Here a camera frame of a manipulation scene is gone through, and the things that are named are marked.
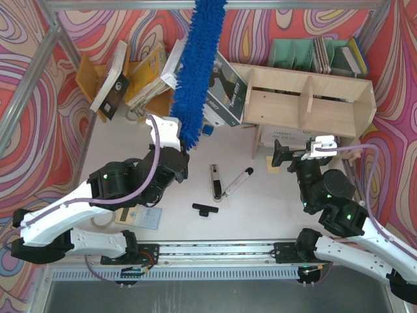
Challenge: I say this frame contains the white black stapler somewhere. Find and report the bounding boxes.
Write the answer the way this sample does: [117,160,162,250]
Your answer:
[210,164,223,202]

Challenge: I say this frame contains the white black utility knife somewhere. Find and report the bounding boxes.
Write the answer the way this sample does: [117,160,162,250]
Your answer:
[223,167,253,198]

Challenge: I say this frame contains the blue microfiber duster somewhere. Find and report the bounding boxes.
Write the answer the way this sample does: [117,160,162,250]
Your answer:
[171,1,227,150]

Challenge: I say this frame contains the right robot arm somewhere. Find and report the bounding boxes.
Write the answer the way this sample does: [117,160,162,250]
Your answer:
[271,136,416,305]

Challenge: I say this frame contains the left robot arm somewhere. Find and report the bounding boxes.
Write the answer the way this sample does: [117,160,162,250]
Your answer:
[10,145,190,265]

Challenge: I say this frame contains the light wooden bookshelf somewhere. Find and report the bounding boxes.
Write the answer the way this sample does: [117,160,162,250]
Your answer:
[233,63,377,156]

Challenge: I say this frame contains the yellow sticky note pad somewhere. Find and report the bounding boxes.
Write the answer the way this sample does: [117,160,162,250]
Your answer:
[266,155,280,173]

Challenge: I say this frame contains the pink pig figurine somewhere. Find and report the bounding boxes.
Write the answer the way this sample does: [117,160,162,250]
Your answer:
[343,147,363,167]

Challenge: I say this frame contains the blue white eraser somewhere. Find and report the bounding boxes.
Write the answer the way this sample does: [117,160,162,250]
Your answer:
[202,124,214,136]

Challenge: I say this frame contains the black small tool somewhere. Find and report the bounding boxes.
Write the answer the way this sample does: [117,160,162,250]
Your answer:
[192,203,219,217]

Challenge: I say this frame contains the blue yellow calculator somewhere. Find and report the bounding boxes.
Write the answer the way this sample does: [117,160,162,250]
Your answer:
[115,205,162,230]

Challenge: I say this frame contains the black white Twins story book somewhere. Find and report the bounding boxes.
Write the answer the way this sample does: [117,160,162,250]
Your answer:
[203,52,248,127]

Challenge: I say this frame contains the yellow book stack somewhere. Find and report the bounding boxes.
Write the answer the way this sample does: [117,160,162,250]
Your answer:
[125,42,169,110]

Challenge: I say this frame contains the clear tape roll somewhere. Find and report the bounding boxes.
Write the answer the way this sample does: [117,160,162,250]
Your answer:
[90,212,116,230]

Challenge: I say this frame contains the white Chokladfabriken book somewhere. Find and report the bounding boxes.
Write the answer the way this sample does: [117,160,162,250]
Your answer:
[160,37,225,127]

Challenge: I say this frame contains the white black paperback book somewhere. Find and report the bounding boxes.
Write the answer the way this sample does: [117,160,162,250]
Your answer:
[90,40,130,120]

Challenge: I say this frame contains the green desk organizer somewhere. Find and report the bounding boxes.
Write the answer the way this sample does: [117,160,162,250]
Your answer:
[267,38,364,79]

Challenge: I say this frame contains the blue covered book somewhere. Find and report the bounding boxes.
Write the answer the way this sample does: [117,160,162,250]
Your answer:
[341,37,369,78]

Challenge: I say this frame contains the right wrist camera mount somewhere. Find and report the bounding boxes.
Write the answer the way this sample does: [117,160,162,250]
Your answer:
[301,135,338,160]

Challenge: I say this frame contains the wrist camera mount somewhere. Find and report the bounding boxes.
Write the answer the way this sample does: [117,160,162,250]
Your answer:
[145,114,181,151]
[301,135,338,160]

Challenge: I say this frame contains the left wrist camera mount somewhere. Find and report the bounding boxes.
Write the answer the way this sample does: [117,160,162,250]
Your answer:
[145,114,181,151]

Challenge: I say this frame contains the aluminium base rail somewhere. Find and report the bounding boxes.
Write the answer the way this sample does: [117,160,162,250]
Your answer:
[42,239,392,268]

